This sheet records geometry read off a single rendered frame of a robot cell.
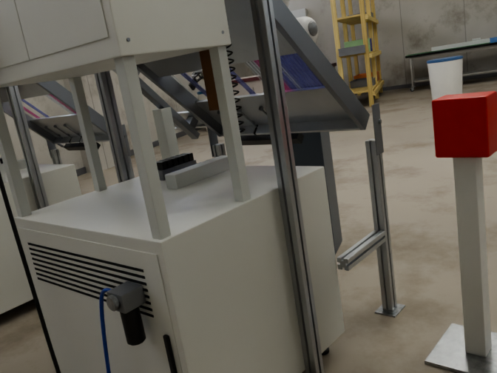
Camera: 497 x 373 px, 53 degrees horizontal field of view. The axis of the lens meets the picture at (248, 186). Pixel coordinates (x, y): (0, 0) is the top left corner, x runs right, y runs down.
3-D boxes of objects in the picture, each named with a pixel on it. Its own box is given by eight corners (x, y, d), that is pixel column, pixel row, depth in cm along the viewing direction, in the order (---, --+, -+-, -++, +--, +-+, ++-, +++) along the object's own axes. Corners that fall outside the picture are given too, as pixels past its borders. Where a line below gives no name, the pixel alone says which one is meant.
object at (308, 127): (222, 136, 213) (228, 122, 216) (360, 130, 170) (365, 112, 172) (220, 135, 213) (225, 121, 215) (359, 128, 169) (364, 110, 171)
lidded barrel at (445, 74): (428, 105, 721) (425, 61, 707) (430, 101, 765) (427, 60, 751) (466, 101, 701) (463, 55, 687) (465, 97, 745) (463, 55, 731)
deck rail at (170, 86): (219, 136, 215) (223, 124, 217) (222, 136, 213) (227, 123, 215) (86, 29, 166) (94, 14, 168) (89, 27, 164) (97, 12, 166)
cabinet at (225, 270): (202, 306, 210) (174, 164, 196) (347, 346, 164) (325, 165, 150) (63, 394, 164) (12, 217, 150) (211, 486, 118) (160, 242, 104)
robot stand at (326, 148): (308, 241, 265) (291, 111, 248) (342, 240, 258) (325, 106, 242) (299, 254, 248) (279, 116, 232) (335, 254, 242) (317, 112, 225)
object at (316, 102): (222, 129, 213) (225, 123, 214) (360, 121, 170) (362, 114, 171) (193, 105, 200) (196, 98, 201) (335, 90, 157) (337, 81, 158)
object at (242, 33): (160, 84, 187) (165, 73, 189) (304, 61, 144) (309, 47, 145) (90, 27, 165) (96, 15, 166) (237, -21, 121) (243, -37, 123)
